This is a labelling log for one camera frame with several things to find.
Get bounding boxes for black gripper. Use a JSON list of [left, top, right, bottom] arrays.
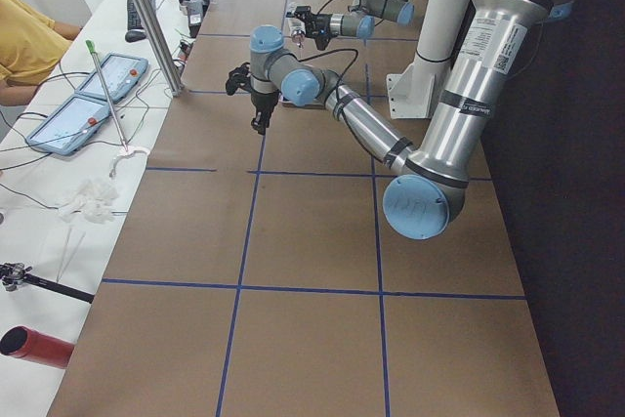
[[292, 6, 332, 41], [251, 90, 279, 135]]

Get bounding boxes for clear glass sauce bottle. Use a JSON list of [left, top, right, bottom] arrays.
[[287, 17, 306, 48]]

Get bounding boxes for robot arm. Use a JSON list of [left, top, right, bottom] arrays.
[[244, 0, 572, 239], [285, 0, 414, 51]]

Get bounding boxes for silver digital kitchen scale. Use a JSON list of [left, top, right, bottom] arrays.
[[278, 95, 324, 108]]

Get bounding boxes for white mounting pillar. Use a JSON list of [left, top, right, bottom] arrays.
[[387, 0, 470, 119]]

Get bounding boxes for white plastic hook piece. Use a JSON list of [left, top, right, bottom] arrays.
[[108, 146, 150, 179]]

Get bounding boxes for upper blue teach pendant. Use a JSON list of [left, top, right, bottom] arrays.
[[76, 53, 148, 104]]

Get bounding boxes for blue teach pendant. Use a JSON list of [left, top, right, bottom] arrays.
[[25, 95, 110, 156], [76, 53, 148, 104]]

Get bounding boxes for black computer mouse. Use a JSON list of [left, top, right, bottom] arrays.
[[124, 29, 146, 43]]

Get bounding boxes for black keyboard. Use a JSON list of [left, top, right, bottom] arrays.
[[126, 0, 157, 30]]

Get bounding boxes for crumpled white tissue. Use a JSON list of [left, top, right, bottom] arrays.
[[58, 179, 119, 224]]

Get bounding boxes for metal rod green tip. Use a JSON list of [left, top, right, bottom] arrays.
[[85, 39, 129, 155]]

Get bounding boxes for lower blue teach pendant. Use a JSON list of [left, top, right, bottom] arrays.
[[25, 95, 110, 156]]

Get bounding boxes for person in yellow shirt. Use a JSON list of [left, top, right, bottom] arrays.
[[1, 0, 82, 106]]

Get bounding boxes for white tweezers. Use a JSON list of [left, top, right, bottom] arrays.
[[56, 226, 86, 281]]

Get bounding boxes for black tripod leg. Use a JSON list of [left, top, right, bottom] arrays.
[[1, 263, 95, 304]]

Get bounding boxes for red cylinder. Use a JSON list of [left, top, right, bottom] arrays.
[[1, 325, 74, 369]]

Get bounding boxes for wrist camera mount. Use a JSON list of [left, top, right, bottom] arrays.
[[225, 62, 252, 96]]

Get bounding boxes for aluminium frame post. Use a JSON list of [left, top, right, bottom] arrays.
[[133, 0, 184, 97]]

